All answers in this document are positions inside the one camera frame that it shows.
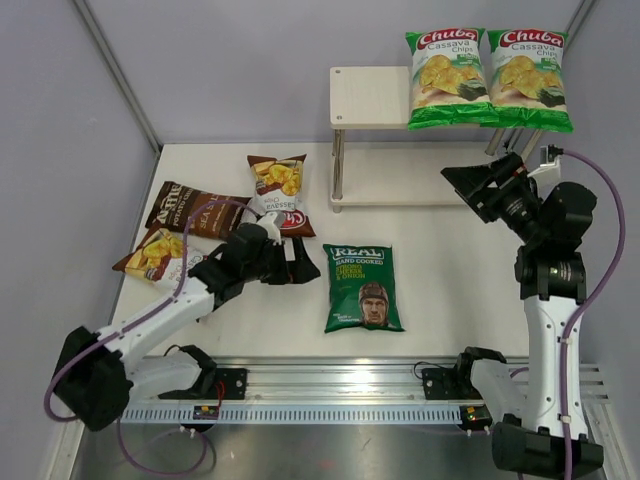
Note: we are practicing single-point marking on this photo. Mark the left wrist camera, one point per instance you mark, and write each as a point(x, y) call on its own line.
point(271, 222)

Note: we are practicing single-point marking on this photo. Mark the dark green Real chips bag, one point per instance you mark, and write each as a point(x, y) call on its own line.
point(362, 288)

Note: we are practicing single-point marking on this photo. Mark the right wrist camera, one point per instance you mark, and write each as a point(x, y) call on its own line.
point(549, 170)

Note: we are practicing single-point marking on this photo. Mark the left aluminium frame post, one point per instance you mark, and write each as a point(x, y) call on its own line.
point(103, 47)

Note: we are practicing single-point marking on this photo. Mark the green Chuba cassava chips bag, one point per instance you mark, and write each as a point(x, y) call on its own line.
point(527, 86)

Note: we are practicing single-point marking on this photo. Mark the right aluminium frame post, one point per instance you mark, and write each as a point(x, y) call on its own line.
point(580, 16)

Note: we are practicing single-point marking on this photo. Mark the brown Chuba cassava chips bag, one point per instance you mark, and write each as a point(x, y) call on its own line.
point(278, 187)

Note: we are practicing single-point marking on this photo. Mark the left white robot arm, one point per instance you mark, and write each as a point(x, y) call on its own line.
point(99, 373)

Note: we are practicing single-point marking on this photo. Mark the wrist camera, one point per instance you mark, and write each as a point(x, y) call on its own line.
point(549, 170)
point(271, 222)

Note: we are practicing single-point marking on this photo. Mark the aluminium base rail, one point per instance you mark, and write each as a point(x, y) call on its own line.
point(366, 392)

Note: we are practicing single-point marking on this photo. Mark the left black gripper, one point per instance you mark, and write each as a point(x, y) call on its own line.
point(299, 270)

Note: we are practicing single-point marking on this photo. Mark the white two-tier wooden shelf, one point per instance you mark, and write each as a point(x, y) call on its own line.
point(376, 161)

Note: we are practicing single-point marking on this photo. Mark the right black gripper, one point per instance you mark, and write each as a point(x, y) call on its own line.
point(474, 180)

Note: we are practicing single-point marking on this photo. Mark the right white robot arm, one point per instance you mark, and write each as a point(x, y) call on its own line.
point(542, 431)

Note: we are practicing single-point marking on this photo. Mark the brown Kettle sea salt bag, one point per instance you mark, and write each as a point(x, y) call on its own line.
point(214, 216)

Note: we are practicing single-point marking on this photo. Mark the aluminium frame post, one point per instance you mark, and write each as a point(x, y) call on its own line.
point(580, 16)
point(103, 47)

